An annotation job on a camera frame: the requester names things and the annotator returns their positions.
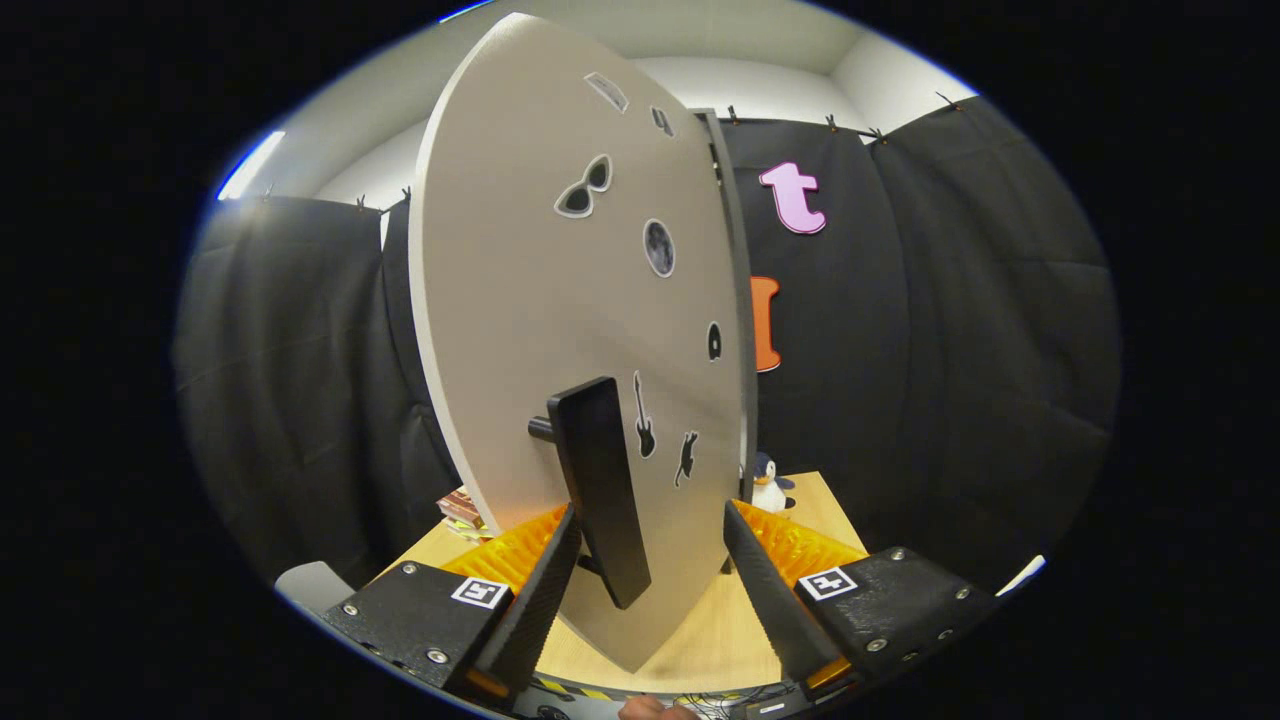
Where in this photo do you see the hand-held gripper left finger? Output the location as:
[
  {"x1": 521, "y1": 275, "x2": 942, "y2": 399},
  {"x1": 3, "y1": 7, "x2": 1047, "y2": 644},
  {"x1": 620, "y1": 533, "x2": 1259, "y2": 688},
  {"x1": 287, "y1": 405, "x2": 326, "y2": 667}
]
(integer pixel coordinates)
[{"x1": 322, "y1": 503, "x2": 583, "y2": 706}]

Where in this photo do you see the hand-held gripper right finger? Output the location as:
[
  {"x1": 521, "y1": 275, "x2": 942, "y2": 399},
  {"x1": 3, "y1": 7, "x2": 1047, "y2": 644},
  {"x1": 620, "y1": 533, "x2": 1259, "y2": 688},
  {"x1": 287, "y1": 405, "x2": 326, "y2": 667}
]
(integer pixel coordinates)
[{"x1": 723, "y1": 500, "x2": 1001, "y2": 696}]

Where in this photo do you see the black cabinet door handle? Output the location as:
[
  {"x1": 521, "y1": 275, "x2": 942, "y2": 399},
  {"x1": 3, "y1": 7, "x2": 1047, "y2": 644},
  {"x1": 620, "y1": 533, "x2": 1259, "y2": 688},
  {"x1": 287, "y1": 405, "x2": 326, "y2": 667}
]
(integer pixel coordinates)
[{"x1": 528, "y1": 376, "x2": 653, "y2": 611}]

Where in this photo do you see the yellow black striped tape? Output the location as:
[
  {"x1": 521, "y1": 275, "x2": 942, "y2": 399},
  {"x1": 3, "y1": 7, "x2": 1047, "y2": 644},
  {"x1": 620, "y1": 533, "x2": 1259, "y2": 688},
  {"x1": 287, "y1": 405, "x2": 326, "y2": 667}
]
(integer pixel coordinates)
[{"x1": 530, "y1": 675, "x2": 616, "y2": 703}]

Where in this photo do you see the penguin plush toy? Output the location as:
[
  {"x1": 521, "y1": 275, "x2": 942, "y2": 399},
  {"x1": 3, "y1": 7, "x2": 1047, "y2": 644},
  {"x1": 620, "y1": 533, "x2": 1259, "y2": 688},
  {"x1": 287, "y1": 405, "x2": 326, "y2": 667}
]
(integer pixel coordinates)
[{"x1": 750, "y1": 451, "x2": 797, "y2": 514}]

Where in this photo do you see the brown book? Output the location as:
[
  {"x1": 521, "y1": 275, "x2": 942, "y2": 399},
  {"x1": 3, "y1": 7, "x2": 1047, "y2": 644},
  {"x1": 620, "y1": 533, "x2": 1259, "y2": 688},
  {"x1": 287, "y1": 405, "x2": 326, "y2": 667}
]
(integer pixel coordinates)
[{"x1": 437, "y1": 487, "x2": 486, "y2": 526}]

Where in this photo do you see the black backdrop cloth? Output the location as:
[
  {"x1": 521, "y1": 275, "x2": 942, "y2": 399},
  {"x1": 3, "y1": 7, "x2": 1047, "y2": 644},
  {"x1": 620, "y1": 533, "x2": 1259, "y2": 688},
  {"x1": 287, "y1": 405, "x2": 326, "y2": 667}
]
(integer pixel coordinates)
[{"x1": 175, "y1": 95, "x2": 1121, "y2": 591}]

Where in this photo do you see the row of black cloth clips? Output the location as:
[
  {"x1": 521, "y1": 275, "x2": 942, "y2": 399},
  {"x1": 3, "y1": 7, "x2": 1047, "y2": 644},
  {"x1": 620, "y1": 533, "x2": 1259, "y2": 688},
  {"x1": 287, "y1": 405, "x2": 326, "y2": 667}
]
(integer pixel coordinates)
[{"x1": 262, "y1": 90, "x2": 961, "y2": 216}]

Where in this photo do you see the ceiling light strip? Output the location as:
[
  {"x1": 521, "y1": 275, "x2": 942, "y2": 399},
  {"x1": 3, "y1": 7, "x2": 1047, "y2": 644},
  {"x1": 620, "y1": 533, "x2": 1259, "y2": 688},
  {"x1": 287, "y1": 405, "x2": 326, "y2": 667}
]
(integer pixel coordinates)
[{"x1": 216, "y1": 130, "x2": 287, "y2": 201}]

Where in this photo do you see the tangle of thin cables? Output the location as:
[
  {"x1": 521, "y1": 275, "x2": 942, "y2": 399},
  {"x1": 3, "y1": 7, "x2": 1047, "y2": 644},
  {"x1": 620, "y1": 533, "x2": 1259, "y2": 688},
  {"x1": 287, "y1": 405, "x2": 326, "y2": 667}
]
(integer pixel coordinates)
[{"x1": 675, "y1": 683, "x2": 801, "y2": 720}]

